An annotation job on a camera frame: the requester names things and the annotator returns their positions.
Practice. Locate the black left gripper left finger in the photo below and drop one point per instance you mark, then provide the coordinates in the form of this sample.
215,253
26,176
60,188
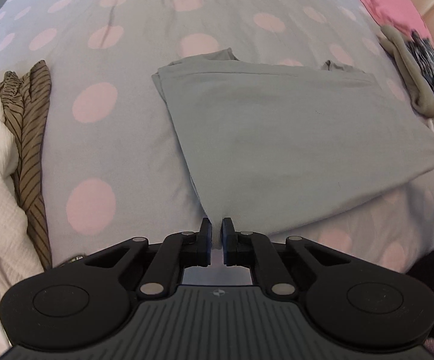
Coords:
84,302

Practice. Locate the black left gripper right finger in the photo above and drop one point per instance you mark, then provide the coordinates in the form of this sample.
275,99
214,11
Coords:
351,302

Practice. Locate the grey t-shirt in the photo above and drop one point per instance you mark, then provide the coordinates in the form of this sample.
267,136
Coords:
277,147

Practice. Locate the olive khaki garment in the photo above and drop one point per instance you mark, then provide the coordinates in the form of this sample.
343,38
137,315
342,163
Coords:
419,90

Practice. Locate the grey pink polka-dot bedspread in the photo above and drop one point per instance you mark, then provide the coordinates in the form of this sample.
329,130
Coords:
113,169

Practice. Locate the pink pillow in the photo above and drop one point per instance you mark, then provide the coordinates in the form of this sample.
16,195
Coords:
401,14

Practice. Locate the brown striped garment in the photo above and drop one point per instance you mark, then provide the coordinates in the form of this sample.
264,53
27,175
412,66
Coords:
25,102

